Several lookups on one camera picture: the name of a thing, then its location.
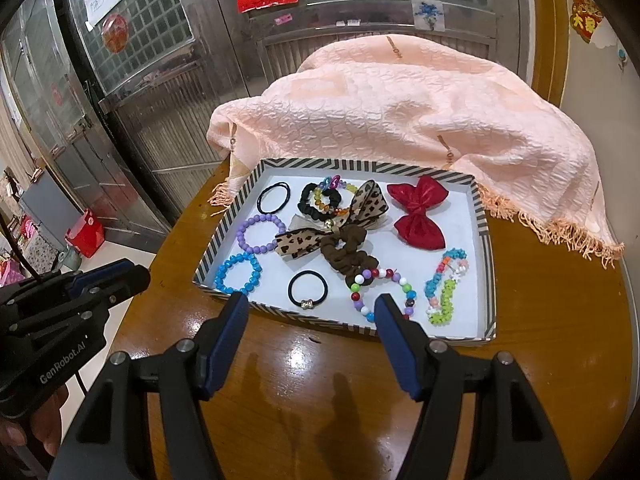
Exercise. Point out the pink patterned boxes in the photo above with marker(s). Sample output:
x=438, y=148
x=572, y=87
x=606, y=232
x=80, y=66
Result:
x=20, y=250

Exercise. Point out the stainless steel door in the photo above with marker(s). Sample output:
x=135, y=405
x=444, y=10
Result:
x=165, y=110

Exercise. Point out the person's left hand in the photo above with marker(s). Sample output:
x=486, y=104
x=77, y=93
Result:
x=45, y=425

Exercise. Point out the pink fringed shawl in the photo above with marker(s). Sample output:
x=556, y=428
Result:
x=400, y=100

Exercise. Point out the red fabric bow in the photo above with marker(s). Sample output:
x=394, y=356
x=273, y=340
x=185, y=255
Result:
x=417, y=225

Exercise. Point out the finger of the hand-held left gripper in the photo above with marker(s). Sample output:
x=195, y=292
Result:
x=120, y=274
x=107, y=300

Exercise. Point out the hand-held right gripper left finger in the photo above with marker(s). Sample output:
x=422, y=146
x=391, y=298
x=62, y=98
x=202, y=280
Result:
x=227, y=340

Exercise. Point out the grey board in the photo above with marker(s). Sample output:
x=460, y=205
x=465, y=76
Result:
x=47, y=210

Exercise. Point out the blue flower door sticker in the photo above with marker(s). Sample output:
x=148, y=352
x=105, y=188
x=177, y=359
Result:
x=428, y=15

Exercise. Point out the round red door sticker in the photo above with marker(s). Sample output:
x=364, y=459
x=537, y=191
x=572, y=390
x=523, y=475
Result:
x=115, y=33

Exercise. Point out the striped-rim white tray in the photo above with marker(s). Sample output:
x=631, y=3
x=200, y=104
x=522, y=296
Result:
x=275, y=280

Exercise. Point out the small wall hook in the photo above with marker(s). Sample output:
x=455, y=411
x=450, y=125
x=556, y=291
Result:
x=621, y=57

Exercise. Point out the red gold wall decoration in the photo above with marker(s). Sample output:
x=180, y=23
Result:
x=585, y=15

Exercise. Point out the black scrunchie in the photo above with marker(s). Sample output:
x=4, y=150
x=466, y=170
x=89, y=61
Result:
x=304, y=205

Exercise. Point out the red bag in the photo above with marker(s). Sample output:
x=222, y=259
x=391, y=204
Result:
x=85, y=235

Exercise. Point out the leopard bow brown scrunchie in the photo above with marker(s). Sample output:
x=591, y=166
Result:
x=300, y=242

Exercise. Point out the green bucket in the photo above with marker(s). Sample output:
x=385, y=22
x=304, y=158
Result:
x=69, y=259

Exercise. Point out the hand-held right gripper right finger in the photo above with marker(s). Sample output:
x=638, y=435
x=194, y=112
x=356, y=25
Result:
x=395, y=345

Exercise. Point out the wooden door frame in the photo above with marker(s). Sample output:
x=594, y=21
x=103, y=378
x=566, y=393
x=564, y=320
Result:
x=547, y=35

